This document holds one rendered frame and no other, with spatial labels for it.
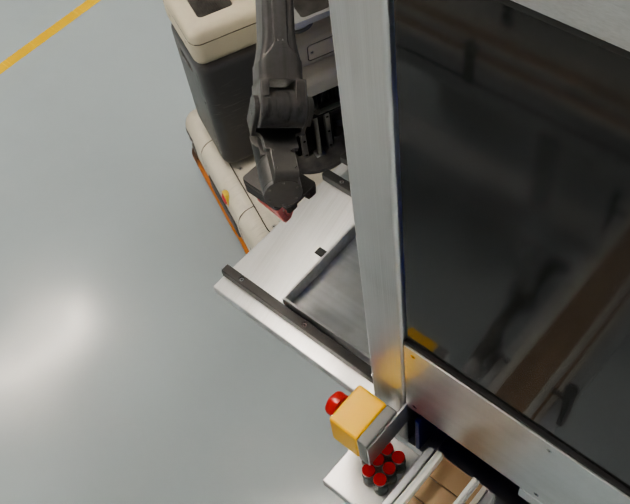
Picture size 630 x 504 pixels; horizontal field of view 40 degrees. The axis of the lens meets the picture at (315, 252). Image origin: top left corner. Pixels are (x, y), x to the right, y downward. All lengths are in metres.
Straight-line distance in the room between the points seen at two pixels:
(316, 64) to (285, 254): 0.59
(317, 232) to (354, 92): 0.86
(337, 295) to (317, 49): 0.69
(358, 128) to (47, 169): 2.40
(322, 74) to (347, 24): 1.30
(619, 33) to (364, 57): 0.25
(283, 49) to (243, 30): 1.03
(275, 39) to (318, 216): 0.53
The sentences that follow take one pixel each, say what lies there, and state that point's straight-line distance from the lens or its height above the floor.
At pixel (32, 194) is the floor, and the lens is 3.12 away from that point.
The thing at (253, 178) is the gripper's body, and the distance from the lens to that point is 1.36.
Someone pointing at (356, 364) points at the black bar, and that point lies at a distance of 1.47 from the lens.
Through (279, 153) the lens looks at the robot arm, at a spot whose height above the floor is 1.30.
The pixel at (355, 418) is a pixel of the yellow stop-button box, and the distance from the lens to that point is 1.28.
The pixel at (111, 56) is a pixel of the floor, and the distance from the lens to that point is 3.49.
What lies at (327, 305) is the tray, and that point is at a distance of 1.55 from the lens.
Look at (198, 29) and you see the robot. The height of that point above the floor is 0.80.
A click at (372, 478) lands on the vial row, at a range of 1.37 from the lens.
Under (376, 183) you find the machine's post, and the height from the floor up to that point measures 1.52.
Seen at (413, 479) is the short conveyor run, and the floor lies 0.93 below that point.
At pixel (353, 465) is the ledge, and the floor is 0.88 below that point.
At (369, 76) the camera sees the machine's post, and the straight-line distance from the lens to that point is 0.77.
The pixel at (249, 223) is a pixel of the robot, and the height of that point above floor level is 0.27.
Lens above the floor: 2.20
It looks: 55 degrees down
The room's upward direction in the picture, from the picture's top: 11 degrees counter-clockwise
